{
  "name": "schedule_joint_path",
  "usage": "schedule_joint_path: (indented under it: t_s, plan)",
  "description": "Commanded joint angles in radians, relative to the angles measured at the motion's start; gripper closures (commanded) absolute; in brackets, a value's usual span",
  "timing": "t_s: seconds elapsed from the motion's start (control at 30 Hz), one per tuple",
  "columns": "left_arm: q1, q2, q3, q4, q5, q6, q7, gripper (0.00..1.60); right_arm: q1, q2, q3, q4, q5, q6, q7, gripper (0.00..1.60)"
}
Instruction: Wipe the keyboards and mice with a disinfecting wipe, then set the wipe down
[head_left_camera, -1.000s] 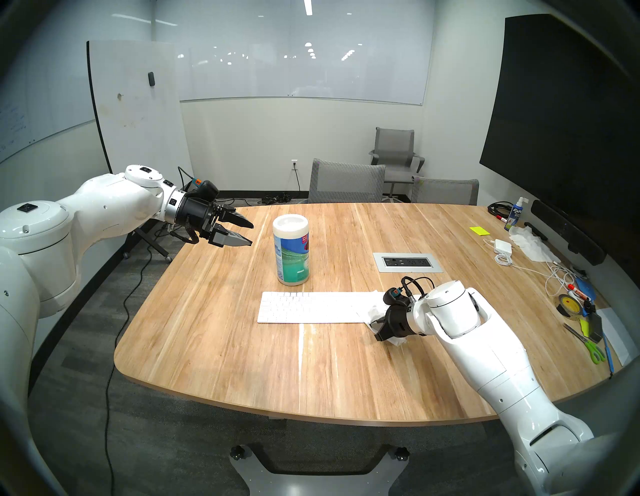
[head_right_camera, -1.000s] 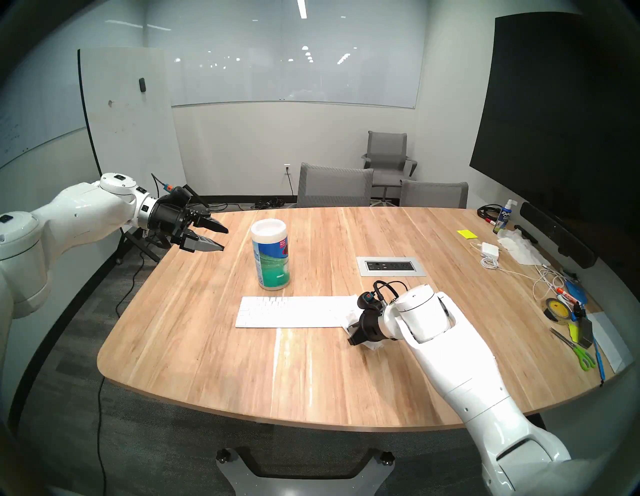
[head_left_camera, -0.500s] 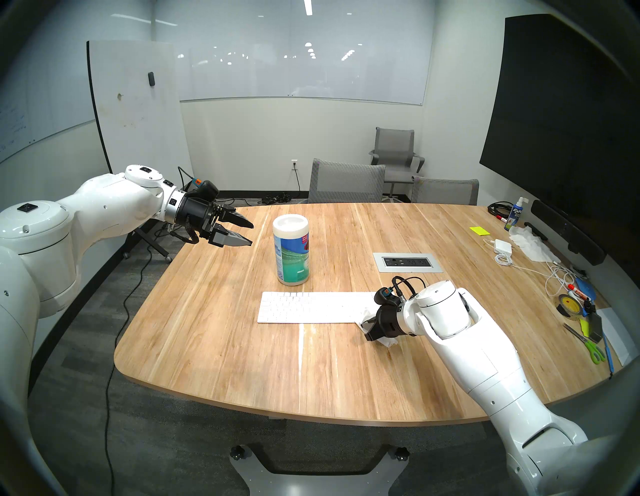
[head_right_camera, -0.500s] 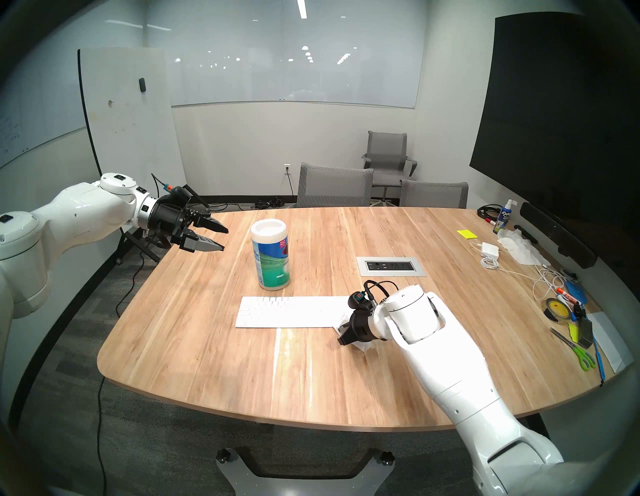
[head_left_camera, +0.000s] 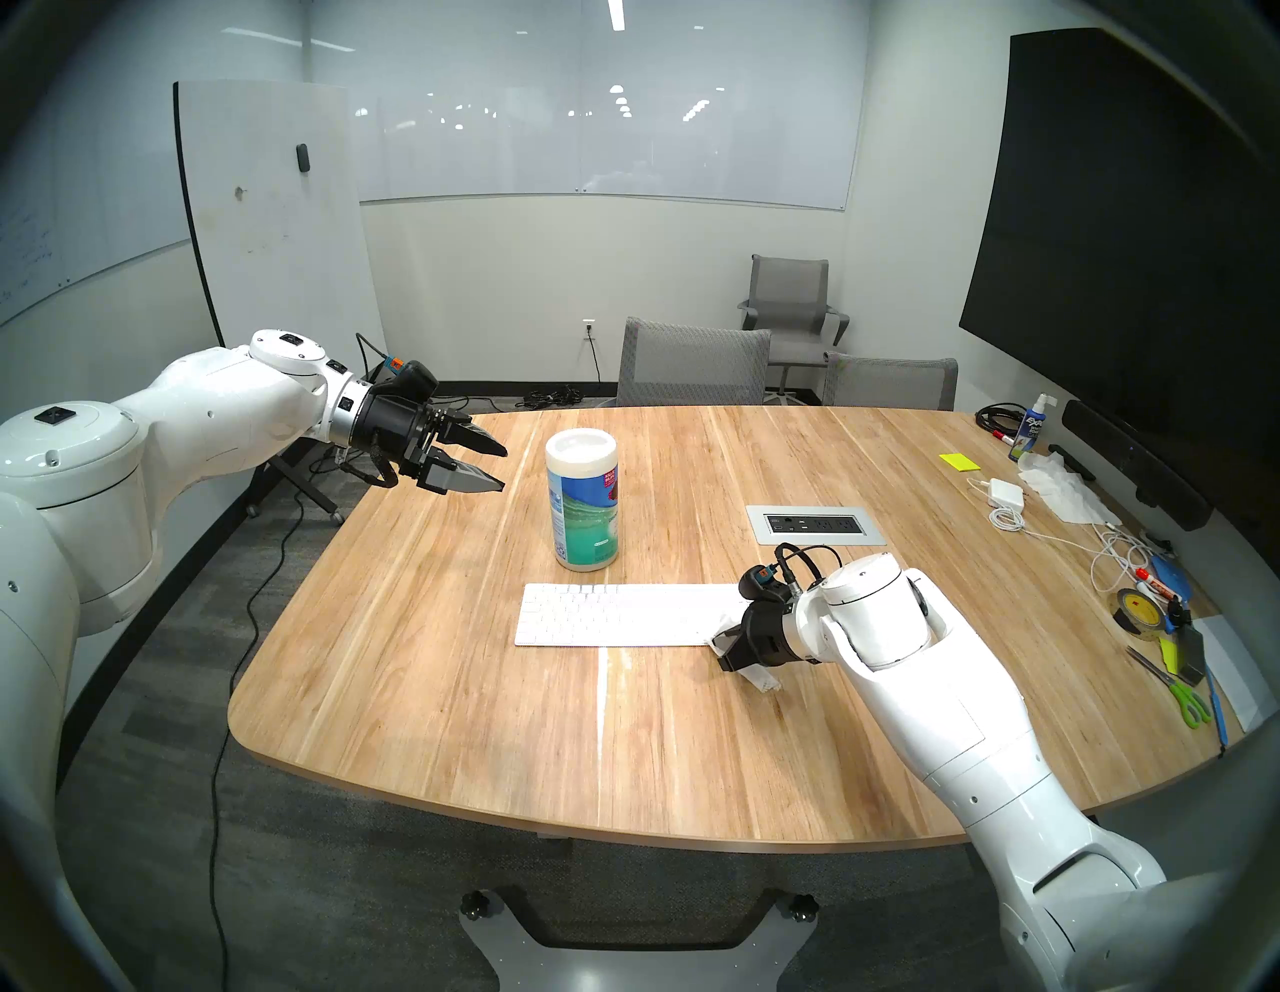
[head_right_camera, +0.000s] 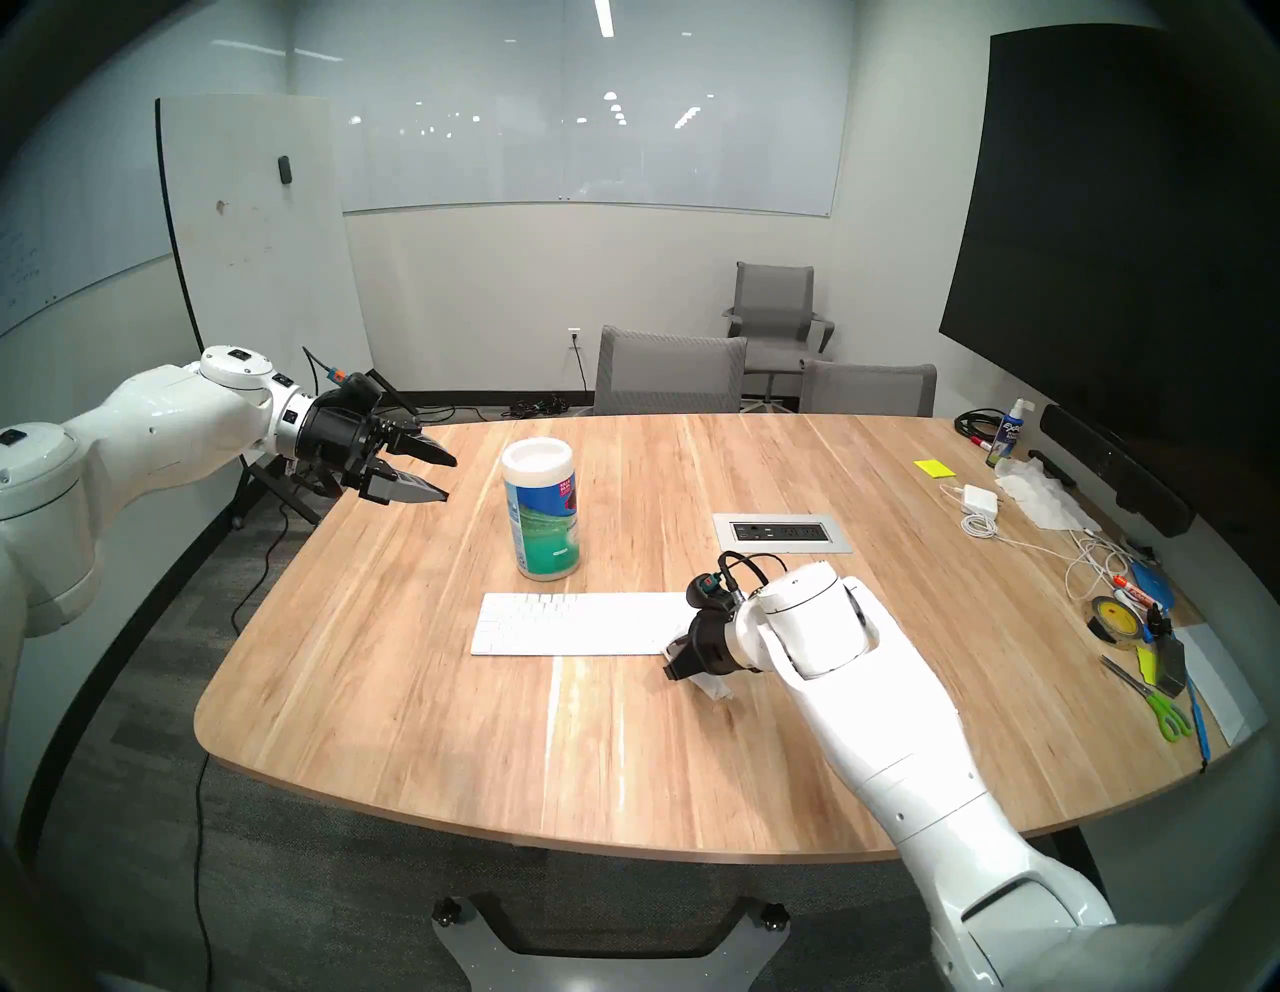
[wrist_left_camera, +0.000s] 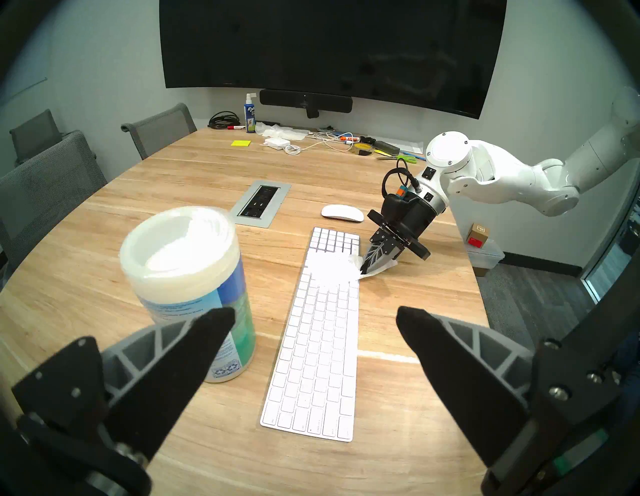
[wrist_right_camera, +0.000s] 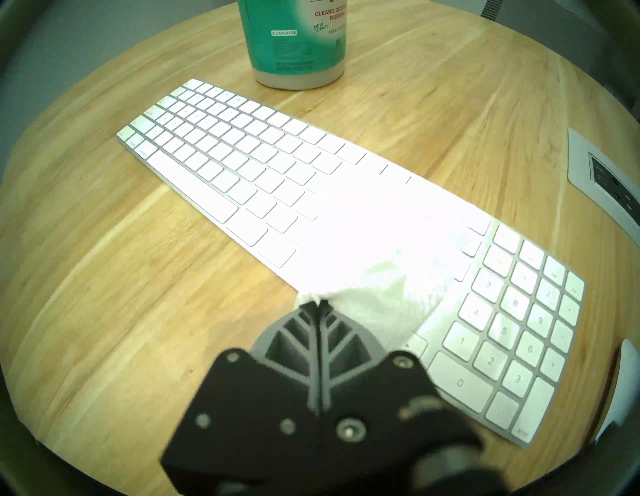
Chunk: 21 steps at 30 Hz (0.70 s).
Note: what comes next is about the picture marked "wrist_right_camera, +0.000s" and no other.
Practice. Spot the silver table outlet panel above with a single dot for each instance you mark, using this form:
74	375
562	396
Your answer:
600	180

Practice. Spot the disinfecting wipes canister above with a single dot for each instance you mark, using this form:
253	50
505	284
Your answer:
295	50

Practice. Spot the white slim keyboard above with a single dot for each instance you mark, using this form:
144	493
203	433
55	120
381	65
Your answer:
210	150

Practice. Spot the white disinfecting wipe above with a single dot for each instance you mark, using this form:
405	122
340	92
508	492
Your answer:
385	305

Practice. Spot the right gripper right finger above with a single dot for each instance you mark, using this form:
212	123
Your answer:
370	400

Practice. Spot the wide grey mesh chair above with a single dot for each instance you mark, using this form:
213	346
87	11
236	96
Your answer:
492	6

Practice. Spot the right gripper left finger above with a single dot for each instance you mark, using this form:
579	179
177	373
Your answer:
260	410

